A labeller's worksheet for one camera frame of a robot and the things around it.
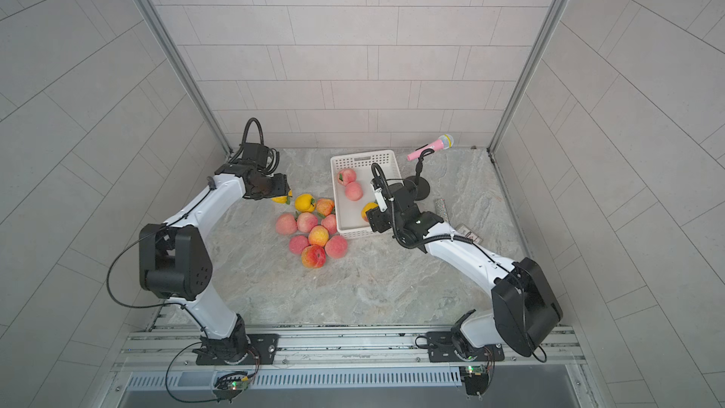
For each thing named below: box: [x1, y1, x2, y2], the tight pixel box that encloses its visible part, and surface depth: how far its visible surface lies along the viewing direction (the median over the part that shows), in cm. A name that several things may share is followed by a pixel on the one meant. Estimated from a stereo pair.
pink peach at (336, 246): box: [324, 235, 349, 259], surface depth 86 cm
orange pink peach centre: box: [307, 224, 330, 247], surface depth 88 cm
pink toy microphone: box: [406, 134, 455, 162], surface depth 93 cm
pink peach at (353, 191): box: [344, 181, 364, 202], surface depth 101 cm
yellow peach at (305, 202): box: [294, 193, 317, 213], surface depth 96 cm
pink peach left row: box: [275, 212, 298, 237], surface depth 91 cm
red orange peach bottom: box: [301, 244, 326, 269], surface depth 84 cm
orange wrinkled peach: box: [316, 198, 335, 220], surface depth 96 cm
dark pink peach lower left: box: [288, 235, 310, 255], surface depth 87 cm
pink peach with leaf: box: [337, 168, 357, 187], surface depth 104 cm
